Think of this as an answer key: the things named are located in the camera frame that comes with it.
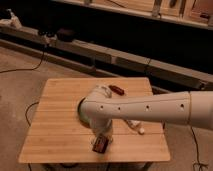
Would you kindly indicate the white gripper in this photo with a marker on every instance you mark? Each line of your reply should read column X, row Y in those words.
column 102, row 127

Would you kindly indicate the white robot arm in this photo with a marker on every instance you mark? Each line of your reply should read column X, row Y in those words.
column 193, row 108

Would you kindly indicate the white bottle lying down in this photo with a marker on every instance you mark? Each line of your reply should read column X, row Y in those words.
column 133, row 124

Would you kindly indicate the green bowl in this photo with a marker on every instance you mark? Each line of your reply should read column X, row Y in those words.
column 82, row 117

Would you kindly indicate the small white ball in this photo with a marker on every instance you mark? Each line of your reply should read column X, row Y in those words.
column 141, row 131

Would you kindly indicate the small red brown object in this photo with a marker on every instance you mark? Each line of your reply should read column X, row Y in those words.
column 117, row 90

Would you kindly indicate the wooden table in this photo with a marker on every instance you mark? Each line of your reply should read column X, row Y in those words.
column 57, row 136

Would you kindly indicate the dark round object on ledge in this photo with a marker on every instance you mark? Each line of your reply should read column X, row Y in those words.
column 65, row 35

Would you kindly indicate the white object far left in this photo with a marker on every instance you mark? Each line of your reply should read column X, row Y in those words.
column 13, row 21

